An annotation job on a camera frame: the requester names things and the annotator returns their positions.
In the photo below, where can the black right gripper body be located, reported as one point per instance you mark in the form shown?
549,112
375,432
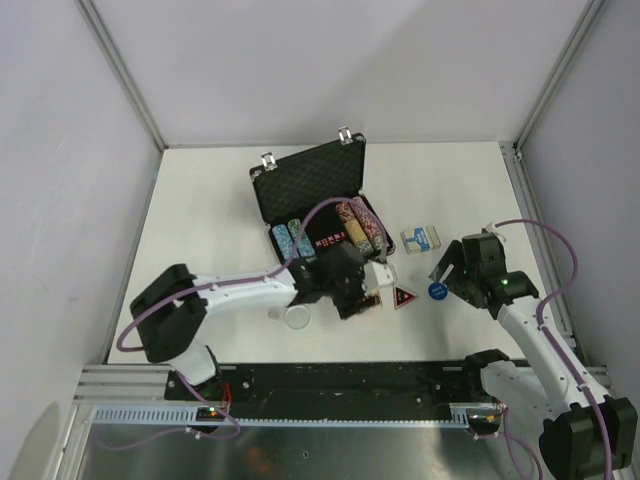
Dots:
462,285

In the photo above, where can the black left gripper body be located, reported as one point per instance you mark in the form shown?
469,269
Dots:
345,292

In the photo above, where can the blue card deck box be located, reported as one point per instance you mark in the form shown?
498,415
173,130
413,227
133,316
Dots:
420,239

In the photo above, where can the red card deck box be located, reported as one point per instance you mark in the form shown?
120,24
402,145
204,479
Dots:
368,303

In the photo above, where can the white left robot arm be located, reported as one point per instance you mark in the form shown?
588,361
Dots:
168,314

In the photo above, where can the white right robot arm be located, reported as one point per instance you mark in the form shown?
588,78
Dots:
584,430

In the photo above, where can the blue small blind button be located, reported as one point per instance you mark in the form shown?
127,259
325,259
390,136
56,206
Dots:
438,291

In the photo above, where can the red dice row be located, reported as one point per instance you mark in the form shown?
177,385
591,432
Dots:
330,240

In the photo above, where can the yellow chip stack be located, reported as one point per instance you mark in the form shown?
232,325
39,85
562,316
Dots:
358,237

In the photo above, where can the green chip stack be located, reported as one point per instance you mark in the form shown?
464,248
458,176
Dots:
302,243

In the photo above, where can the triangular all in button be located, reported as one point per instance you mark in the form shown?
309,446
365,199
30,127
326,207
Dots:
403,296

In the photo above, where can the purple chip stack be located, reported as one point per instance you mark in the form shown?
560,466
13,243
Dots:
368,223

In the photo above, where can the clear dealer button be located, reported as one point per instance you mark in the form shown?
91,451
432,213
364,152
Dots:
297,317

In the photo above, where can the red chip stack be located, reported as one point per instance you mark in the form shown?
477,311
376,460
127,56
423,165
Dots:
345,212

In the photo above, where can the light blue chip stack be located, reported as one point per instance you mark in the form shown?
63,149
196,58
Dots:
284,242

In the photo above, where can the black poker chip case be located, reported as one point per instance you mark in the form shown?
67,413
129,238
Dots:
290,187

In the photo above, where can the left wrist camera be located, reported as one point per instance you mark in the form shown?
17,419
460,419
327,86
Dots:
377,276

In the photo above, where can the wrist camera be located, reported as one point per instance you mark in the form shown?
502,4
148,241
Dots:
493,229
377,276

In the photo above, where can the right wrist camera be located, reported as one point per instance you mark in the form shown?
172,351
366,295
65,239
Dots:
493,229

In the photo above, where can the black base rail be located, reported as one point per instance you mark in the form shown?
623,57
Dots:
423,389

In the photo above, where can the white cable duct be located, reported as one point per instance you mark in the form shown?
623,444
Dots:
199,415

